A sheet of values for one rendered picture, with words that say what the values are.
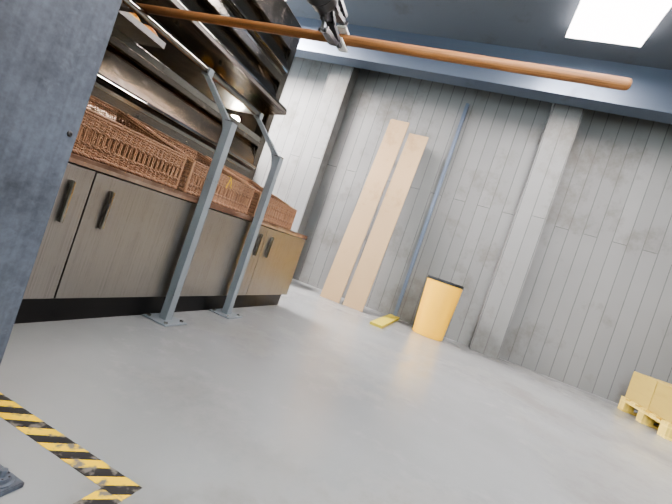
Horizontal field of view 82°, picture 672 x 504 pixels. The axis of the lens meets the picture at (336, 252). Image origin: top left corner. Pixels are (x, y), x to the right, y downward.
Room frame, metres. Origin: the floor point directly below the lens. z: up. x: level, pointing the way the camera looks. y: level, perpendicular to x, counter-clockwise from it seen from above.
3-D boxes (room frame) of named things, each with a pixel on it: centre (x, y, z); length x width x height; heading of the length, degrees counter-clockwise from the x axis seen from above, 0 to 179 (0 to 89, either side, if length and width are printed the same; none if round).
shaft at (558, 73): (1.24, 0.25, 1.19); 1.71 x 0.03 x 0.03; 72
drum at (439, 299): (4.11, -1.20, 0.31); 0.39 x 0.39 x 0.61
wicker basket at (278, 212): (2.64, 0.67, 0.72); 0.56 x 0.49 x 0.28; 162
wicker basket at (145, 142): (1.51, 1.06, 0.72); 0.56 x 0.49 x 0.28; 161
